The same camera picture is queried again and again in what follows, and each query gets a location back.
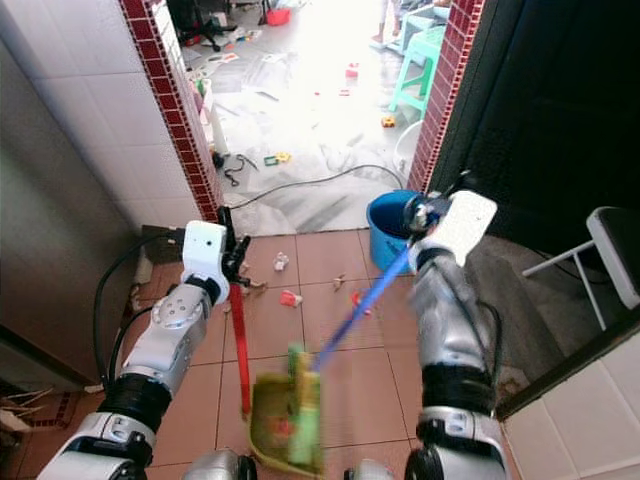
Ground blue plastic bucket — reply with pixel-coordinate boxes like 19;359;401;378
366;189;423;275

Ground long black floor cable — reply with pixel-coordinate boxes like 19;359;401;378
225;165;406;211

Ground robot left leg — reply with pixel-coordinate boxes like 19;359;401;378
185;450;256;480

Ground green broom with blue handle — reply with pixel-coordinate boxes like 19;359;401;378
285;245;411;471

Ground mint green plastic stool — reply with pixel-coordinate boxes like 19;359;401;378
390;24;448;116

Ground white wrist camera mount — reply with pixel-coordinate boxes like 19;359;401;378
182;221;229;291
425;190;499;263

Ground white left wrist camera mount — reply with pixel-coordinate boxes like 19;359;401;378
182;221;229;291

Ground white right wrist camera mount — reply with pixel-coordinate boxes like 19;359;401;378
425;190;499;263

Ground wooden sticks bundle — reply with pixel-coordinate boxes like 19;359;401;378
0;388;66;433

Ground olive dustpan with red handle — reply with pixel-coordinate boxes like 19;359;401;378
228;283;326;476

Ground white plastic basin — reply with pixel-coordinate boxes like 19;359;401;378
395;120;423;176

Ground black tangled cord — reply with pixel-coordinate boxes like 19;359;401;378
215;152;261;189

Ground black office chair base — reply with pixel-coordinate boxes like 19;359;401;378
170;0;246;51

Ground grey stool white legs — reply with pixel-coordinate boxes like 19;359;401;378
522;206;640;333

